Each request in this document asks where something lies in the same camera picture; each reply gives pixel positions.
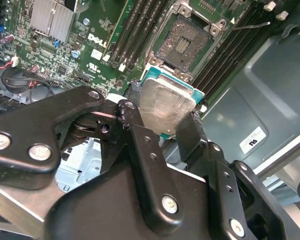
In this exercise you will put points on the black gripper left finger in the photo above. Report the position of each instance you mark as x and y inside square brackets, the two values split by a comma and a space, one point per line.
[27, 130]

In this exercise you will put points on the silver topped CPU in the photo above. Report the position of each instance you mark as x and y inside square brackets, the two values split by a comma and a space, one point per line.
[162, 105]

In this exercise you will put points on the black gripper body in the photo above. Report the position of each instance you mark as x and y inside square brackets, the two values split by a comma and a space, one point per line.
[102, 212]

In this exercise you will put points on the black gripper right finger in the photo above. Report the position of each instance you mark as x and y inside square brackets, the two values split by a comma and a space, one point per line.
[192, 140]

